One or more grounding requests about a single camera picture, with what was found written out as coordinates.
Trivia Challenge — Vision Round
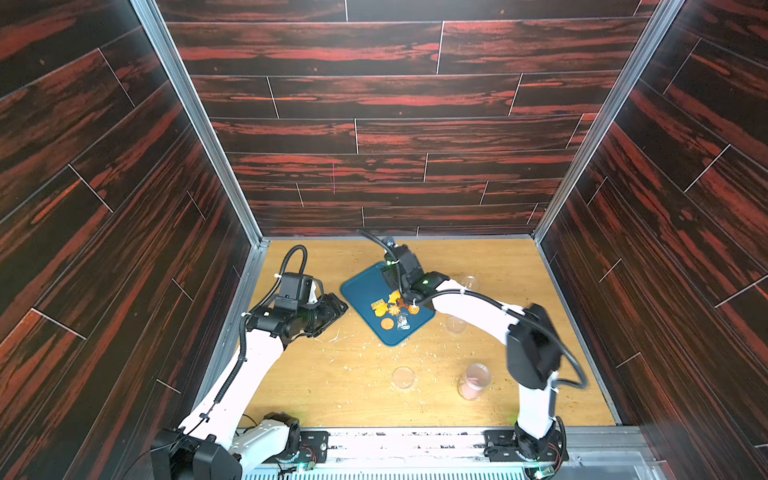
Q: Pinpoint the clear jar with star cookies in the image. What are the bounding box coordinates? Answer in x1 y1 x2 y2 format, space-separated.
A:
459 275 480 291

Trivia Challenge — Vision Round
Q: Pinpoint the aluminium front rail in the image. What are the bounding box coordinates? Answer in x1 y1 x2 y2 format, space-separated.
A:
239 427 668 479

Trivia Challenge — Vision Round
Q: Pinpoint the teal plastic tray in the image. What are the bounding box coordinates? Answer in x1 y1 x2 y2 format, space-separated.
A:
341 262 435 347

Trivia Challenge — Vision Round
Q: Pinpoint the yellow square waffle cookie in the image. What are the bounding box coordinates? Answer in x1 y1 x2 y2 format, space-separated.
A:
371 299 388 310

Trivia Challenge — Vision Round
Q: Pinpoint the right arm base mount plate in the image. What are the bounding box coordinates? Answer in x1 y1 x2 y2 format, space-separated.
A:
483 426 569 464

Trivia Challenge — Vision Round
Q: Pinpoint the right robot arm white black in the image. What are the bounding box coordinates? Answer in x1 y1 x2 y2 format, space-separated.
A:
384 237 588 462

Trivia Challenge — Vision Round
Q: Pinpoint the clear jar with pink cookies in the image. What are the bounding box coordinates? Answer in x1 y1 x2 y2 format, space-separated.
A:
457 363 492 401

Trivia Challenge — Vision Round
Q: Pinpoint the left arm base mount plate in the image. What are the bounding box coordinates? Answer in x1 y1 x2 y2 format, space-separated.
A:
264 429 330 466

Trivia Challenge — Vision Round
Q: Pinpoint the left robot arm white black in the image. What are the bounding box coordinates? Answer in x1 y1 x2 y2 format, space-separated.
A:
148 274 348 479

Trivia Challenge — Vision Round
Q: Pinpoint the clear jar lid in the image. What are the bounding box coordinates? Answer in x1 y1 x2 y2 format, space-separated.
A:
444 316 467 335
391 366 416 390

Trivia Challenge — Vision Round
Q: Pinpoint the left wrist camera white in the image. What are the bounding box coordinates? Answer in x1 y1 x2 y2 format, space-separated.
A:
306 285 318 305

